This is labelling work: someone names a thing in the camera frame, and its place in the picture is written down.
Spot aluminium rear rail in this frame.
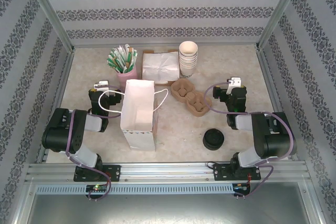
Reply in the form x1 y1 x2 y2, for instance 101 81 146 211
73 41 259 49

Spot pink sachet holder cup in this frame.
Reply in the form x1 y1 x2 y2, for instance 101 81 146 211
117 66 138 89

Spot aluminium frame post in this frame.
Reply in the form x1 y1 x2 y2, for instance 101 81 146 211
22 0 76 51
256 0 308 49

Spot slotted grey cable duct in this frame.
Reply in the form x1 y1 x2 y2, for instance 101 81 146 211
35 183 235 195

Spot white paper cup with print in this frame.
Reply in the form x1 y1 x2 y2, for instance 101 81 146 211
180 64 197 79

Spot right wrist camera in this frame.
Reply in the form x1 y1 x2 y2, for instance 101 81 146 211
227 77 243 90

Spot brown white sachet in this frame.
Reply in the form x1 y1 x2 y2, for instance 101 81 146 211
123 45 134 70

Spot brown pulp cup carrier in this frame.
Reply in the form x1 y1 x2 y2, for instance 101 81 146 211
170 78 212 117

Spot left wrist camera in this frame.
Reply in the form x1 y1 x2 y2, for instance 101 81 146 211
93 80 109 90

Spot grey sheet metal panel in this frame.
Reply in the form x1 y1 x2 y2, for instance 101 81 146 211
14 195 323 224

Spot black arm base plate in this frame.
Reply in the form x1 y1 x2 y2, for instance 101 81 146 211
213 163 262 182
74 165 121 182

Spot white napkin stack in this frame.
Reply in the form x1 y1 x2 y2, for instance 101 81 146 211
143 77 169 84

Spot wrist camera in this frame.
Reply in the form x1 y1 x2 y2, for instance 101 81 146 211
227 77 243 90
93 80 109 90

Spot green white sachet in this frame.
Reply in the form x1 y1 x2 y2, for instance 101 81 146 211
128 48 139 73
106 55 123 73
111 47 126 72

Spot cartoon print paper bag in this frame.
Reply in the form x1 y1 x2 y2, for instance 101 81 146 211
99 79 169 152

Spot white napkins in cardboard tray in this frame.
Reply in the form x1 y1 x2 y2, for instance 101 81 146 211
141 49 182 86

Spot white paper napkin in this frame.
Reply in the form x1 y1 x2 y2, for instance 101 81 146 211
141 52 182 81

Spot black plastic cup lid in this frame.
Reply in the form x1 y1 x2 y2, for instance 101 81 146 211
204 128 224 145
203 134 226 151

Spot aluminium mounting rail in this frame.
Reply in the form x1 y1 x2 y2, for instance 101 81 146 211
26 162 310 183

